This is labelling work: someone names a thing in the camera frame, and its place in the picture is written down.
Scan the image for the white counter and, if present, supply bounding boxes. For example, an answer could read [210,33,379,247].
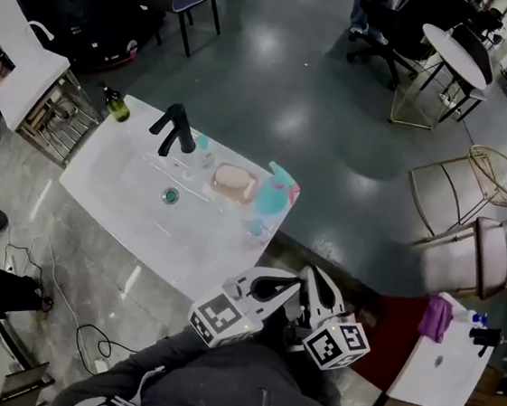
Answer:
[0,0,80,138]

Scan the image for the round white table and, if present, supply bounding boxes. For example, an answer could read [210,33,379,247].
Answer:
[388,19,496,137]

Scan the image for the teal sink drain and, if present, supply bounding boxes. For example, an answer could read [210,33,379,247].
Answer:
[159,184,183,207]

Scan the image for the brown padded chair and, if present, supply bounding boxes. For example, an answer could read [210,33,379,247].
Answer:
[405,208,507,305]

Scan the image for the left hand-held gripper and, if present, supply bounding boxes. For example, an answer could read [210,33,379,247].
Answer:
[184,259,305,358]

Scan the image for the metal rack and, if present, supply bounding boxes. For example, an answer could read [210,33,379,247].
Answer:
[12,63,109,175]

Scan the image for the black office chair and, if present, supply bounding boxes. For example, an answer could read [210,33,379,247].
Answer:
[343,0,442,97]

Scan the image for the short black faucet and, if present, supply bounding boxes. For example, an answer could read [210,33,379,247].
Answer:
[466,325,504,361]

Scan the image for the large white sink basin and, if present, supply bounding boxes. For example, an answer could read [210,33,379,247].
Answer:
[46,87,311,313]

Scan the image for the white floor cable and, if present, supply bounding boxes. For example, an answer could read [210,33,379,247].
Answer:
[15,232,127,378]

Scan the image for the pink soap bar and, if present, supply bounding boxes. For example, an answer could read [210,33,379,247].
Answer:
[213,163,250,193]

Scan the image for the tall black faucet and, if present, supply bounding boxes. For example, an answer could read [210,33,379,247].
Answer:
[146,99,202,162]

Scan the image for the teal spray bottle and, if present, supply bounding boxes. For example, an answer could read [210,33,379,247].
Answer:
[250,158,305,221]

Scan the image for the red mat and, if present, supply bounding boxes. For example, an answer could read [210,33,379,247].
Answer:
[347,290,436,398]

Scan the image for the dark green pump bottle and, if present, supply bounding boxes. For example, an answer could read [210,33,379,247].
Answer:
[97,83,135,125]

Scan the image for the small white sink basin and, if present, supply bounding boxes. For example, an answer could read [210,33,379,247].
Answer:
[383,286,505,406]

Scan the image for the person's black jacket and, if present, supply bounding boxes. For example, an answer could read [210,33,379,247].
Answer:
[50,282,361,406]

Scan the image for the black floor cable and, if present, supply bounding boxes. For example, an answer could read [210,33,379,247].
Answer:
[0,241,153,363]

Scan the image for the gold wire chair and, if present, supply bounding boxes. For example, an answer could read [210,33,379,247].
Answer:
[399,137,507,258]

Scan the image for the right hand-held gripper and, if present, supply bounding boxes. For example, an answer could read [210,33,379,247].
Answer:
[292,263,380,377]

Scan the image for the pink soap dish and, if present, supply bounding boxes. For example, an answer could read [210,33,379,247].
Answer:
[207,160,260,208]

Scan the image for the small clear teal-capped bottle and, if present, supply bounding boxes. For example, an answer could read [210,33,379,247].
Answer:
[191,133,220,172]

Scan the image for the white blue-capped bottle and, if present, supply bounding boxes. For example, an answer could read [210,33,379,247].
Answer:
[447,301,491,328]

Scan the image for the purple cloth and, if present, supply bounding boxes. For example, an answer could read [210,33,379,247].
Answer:
[415,293,457,345]

